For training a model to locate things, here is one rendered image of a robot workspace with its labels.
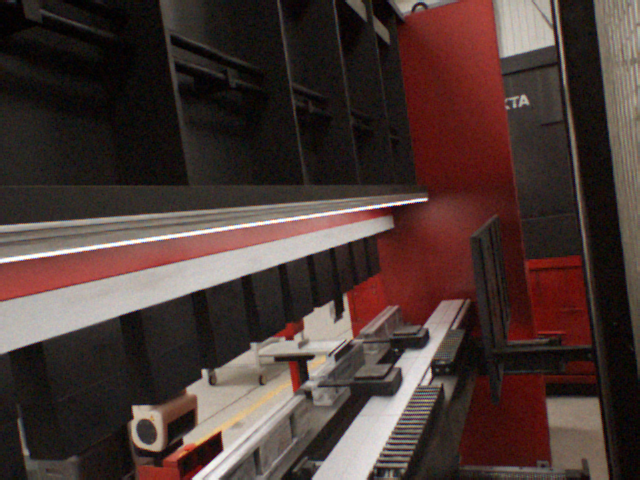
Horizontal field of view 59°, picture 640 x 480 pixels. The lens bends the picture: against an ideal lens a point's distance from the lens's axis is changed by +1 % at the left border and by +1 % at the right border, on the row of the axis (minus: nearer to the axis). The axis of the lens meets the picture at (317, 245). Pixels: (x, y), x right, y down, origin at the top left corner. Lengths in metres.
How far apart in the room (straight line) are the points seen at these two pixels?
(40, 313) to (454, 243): 2.12
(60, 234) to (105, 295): 0.35
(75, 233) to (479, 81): 2.29
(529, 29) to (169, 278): 8.30
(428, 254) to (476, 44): 0.96
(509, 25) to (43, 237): 8.72
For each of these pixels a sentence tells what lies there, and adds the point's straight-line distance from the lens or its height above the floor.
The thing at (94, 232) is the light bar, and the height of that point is 1.47.
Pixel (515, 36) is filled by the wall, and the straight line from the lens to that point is 9.07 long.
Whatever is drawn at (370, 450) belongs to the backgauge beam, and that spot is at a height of 0.98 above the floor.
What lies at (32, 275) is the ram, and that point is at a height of 1.43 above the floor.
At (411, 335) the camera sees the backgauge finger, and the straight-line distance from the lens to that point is 1.86.
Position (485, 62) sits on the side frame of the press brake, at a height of 2.01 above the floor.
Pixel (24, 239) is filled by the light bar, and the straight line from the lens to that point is 0.56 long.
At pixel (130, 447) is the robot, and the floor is 0.63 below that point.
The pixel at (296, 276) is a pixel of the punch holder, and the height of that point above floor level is 1.29.
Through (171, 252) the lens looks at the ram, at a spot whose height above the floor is 1.42.
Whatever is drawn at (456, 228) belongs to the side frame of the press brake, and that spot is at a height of 1.30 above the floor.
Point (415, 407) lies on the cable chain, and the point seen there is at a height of 1.03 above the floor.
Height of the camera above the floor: 1.45
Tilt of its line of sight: 3 degrees down
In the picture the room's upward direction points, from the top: 8 degrees counter-clockwise
